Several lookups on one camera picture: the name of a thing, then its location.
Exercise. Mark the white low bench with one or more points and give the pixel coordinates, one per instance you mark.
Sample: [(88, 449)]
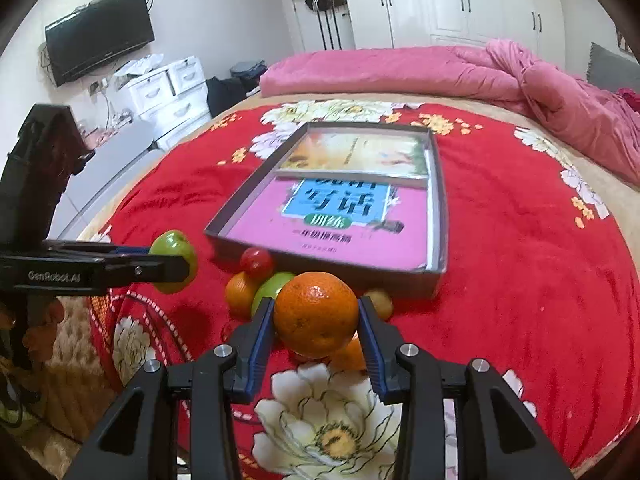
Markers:
[(115, 163)]

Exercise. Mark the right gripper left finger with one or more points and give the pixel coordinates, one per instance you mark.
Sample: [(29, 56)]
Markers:
[(137, 436)]

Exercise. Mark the pink quilt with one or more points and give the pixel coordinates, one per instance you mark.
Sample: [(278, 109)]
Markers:
[(597, 123)]

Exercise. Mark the white wardrobe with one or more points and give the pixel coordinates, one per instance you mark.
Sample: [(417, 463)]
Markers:
[(537, 25)]

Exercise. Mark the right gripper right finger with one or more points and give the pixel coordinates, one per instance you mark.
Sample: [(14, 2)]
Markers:
[(461, 417)]

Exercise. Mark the yellow picture book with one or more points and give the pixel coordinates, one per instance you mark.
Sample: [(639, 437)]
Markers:
[(354, 155)]

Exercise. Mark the white drawer cabinet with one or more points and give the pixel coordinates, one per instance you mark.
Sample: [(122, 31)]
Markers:
[(170, 101)]

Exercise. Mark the green apple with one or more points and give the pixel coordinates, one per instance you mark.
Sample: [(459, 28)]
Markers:
[(181, 261)]

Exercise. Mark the orange tangerine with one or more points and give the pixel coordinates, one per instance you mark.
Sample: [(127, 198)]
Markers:
[(349, 358)]

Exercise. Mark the grey cardboard box tray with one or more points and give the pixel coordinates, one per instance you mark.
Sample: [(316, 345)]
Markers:
[(420, 282)]

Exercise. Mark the black bag on floor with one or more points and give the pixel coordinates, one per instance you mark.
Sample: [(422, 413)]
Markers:
[(223, 94)]

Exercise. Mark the green mango fruit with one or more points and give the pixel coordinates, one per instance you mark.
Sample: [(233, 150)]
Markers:
[(270, 289)]

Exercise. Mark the large orange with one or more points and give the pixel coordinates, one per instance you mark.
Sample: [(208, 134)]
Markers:
[(316, 314)]

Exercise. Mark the grey headboard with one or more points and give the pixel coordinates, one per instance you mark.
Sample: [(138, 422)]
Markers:
[(609, 71)]

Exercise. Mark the red cherry tomato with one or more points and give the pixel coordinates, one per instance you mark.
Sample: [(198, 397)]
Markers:
[(257, 264)]

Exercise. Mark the small orange mandarin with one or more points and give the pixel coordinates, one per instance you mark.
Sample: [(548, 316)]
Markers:
[(239, 294)]

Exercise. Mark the black wall television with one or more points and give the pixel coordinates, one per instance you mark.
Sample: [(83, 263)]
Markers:
[(97, 34)]

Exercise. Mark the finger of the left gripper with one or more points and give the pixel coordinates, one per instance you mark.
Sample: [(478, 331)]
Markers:
[(93, 275), (78, 247)]

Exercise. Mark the brown kiwi fruit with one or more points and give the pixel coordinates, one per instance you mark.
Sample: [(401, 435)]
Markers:
[(382, 303)]

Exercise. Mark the pink exercise book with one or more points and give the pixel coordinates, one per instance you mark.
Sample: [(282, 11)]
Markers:
[(359, 223)]

